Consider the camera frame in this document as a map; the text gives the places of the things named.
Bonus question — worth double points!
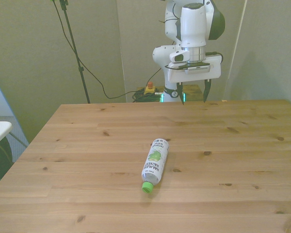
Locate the black camera stand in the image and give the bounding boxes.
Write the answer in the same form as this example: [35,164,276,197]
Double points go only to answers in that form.
[49,0,92,104]

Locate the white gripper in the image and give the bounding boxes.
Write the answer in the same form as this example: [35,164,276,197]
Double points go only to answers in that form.
[166,54,222,106]

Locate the black stand cable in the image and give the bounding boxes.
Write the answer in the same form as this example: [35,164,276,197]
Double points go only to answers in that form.
[50,0,141,100]

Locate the white green-capped water bottle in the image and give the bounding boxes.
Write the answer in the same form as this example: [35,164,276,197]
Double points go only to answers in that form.
[141,138,170,194]

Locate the yellow emergency stop box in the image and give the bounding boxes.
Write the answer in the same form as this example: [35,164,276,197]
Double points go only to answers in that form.
[143,82,159,96]

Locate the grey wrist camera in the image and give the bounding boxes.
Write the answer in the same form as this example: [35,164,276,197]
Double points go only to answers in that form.
[178,63,213,74]

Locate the coiled dark cables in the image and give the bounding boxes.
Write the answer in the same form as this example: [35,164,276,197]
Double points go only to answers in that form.
[132,88,163,103]

